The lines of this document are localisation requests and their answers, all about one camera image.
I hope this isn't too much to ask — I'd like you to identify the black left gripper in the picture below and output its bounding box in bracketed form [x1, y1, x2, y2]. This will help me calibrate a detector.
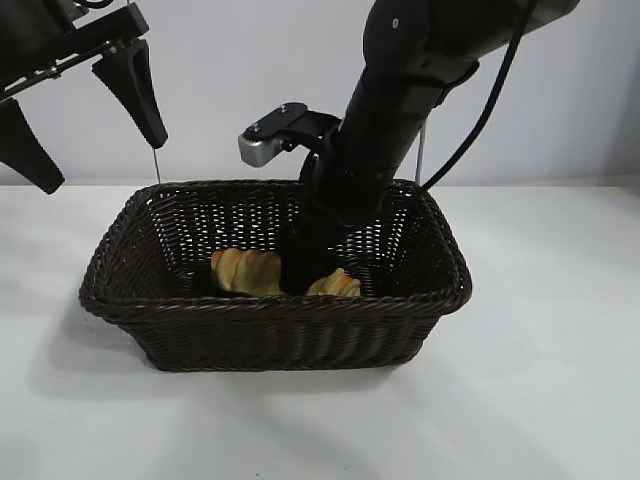
[0, 0, 170, 196]

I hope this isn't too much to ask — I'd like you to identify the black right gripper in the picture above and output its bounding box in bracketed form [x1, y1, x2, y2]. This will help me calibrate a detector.
[281, 144, 402, 296]

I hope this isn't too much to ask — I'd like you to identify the long twisted golden bread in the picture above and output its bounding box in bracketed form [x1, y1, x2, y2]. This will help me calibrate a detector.
[209, 248, 362, 297]

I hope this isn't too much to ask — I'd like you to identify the dark brown woven basket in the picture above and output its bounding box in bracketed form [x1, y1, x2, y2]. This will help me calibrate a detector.
[78, 178, 473, 372]

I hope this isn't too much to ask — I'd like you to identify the silver background pole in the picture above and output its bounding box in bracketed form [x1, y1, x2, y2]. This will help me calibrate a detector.
[413, 119, 432, 187]

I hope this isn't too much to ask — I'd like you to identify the black right camera cable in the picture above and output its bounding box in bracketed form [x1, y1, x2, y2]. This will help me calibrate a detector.
[298, 148, 324, 187]

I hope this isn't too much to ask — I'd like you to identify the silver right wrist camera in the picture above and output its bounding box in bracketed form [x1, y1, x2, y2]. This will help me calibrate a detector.
[237, 101, 346, 167]

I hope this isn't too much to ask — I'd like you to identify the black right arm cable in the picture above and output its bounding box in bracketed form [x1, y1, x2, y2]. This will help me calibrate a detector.
[418, 0, 532, 193]

